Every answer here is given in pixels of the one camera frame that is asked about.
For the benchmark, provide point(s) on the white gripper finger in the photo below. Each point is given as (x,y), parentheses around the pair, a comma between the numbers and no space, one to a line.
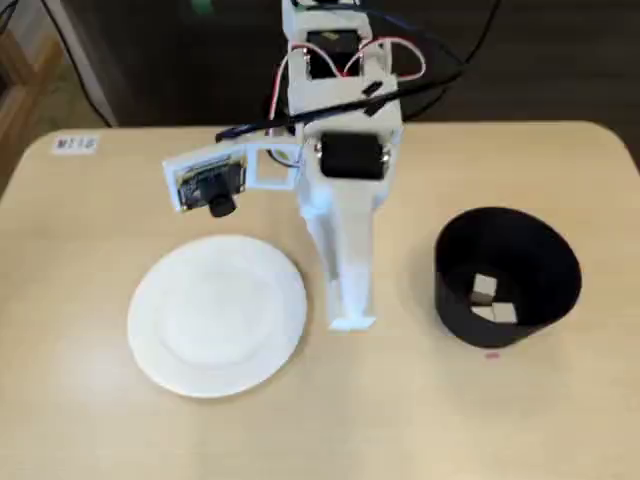
(355,270)
(322,235)

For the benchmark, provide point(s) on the white cube block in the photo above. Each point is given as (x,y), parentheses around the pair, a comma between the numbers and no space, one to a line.
(484,287)
(505,311)
(481,313)

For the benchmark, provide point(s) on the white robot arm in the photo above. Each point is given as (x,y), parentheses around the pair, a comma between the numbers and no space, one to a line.
(340,95)

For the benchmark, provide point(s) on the white paper plate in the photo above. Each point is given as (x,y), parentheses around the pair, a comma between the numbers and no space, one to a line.
(215,320)

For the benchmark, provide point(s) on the black pot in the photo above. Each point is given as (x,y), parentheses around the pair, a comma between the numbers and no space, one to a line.
(550,250)

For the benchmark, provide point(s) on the small pink sticker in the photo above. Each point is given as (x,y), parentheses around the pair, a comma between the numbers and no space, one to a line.
(492,355)

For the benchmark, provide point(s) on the white printed table label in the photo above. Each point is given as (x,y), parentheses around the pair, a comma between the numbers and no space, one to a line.
(75,145)

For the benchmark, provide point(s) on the wooden shelf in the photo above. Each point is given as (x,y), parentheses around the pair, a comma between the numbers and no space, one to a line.
(20,100)

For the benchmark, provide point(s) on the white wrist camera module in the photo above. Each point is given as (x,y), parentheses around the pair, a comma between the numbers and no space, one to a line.
(200,180)

